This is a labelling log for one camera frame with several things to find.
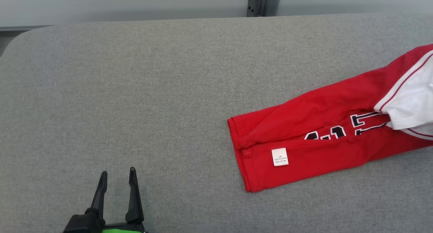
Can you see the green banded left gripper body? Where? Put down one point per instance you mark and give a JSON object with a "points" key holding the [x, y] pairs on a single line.
{"points": [[88, 224]]}

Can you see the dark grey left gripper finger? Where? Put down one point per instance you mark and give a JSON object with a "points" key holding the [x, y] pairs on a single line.
{"points": [[99, 199], [134, 206]]}

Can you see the grey hinged partition post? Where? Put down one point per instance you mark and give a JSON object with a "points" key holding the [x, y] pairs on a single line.
{"points": [[257, 3]]}

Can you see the red basketball jersey white sleeves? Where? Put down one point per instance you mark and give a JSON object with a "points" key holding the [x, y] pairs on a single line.
{"points": [[321, 108]]}

